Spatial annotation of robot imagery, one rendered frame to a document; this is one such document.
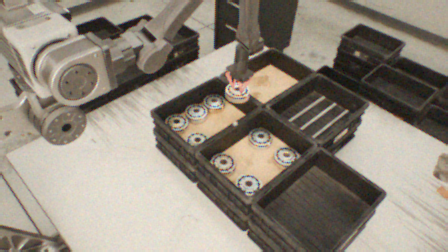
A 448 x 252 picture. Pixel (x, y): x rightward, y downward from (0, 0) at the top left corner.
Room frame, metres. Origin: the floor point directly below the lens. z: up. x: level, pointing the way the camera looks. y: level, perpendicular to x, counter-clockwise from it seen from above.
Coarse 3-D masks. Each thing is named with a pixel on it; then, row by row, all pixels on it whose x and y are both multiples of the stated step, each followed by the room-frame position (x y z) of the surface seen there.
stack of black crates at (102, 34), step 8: (80, 24) 2.36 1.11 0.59; (88, 24) 2.40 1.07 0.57; (96, 24) 2.45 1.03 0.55; (104, 24) 2.48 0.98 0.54; (112, 24) 2.39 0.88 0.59; (80, 32) 2.35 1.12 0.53; (88, 32) 2.39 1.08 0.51; (96, 32) 2.43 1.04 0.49; (104, 32) 2.44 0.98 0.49; (112, 32) 2.41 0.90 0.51; (120, 32) 2.28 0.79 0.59; (112, 40) 2.24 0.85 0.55
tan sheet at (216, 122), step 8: (200, 104) 1.26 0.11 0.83; (184, 112) 1.20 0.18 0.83; (208, 112) 1.21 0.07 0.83; (224, 112) 1.22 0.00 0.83; (232, 112) 1.22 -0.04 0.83; (240, 112) 1.22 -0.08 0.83; (208, 120) 1.15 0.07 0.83; (216, 120) 1.16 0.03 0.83; (224, 120) 1.16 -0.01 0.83; (232, 120) 1.16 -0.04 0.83; (192, 128) 1.10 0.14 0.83; (200, 128) 1.10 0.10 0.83; (208, 128) 1.10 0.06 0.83; (216, 128) 1.11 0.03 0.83; (184, 136) 1.05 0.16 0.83; (208, 136) 1.05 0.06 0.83
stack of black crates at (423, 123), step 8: (432, 104) 1.79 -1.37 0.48; (424, 112) 1.71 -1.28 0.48; (432, 112) 1.77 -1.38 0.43; (440, 112) 1.74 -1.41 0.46; (416, 120) 1.63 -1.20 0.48; (424, 120) 1.75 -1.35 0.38; (432, 120) 1.75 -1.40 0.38; (440, 120) 1.73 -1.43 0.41; (416, 128) 1.56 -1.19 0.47; (424, 128) 1.67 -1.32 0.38; (432, 128) 1.67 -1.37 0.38; (440, 128) 1.68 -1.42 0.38; (432, 136) 1.50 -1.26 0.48; (440, 136) 1.60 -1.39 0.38
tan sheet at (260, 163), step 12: (240, 144) 1.02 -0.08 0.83; (276, 144) 1.03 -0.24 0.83; (240, 156) 0.95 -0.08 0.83; (252, 156) 0.95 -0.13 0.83; (264, 156) 0.96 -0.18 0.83; (240, 168) 0.89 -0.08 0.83; (252, 168) 0.89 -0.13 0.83; (264, 168) 0.89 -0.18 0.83; (276, 168) 0.90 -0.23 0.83; (264, 180) 0.83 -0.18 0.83
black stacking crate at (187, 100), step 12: (216, 84) 1.34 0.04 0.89; (192, 96) 1.24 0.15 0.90; (204, 96) 1.29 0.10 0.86; (168, 108) 1.14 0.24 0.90; (180, 108) 1.19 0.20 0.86; (240, 108) 1.23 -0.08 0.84; (252, 108) 1.18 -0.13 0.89; (156, 132) 1.06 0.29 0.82; (168, 144) 1.00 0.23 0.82; (180, 144) 0.95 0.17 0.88; (192, 156) 0.90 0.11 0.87
